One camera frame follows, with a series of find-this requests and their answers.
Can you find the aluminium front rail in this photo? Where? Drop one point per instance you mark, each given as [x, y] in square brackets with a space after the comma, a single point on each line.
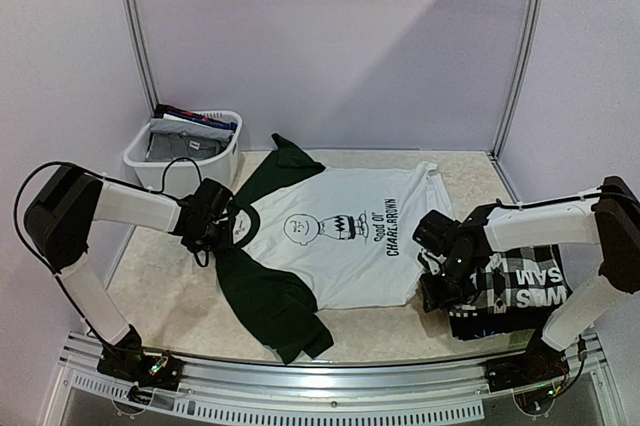
[220, 392]

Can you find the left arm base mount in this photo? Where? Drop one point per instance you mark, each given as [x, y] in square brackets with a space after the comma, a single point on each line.
[128, 360]

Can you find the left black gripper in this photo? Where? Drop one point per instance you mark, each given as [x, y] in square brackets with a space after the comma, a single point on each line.
[226, 238]

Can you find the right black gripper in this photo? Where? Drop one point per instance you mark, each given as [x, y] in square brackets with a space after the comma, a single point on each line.
[435, 284]

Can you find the dark striped cloth in basket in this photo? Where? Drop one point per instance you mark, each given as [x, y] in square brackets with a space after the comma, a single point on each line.
[162, 111]

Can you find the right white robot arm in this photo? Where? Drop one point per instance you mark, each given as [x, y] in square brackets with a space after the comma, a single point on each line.
[607, 216]

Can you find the aluminium corner post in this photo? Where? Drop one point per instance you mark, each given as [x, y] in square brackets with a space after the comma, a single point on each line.
[140, 52]
[525, 45]

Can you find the white cloth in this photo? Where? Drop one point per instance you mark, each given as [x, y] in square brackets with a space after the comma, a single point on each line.
[308, 237]

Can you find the left aluminium corner post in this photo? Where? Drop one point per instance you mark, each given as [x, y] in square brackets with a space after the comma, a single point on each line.
[140, 52]

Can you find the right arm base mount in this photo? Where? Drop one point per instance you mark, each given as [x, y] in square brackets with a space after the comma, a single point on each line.
[539, 362]

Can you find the right aluminium corner post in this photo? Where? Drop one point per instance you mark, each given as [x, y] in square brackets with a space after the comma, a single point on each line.
[525, 45]

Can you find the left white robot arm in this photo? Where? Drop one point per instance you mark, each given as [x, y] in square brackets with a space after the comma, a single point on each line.
[57, 226]

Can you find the folded black garment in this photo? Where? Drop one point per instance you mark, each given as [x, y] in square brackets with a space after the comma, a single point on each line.
[490, 325]

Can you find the grey cloth in basket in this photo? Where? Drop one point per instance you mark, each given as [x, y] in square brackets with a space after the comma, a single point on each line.
[170, 139]

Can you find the white laundry basket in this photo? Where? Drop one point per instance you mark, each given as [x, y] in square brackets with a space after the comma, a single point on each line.
[181, 176]

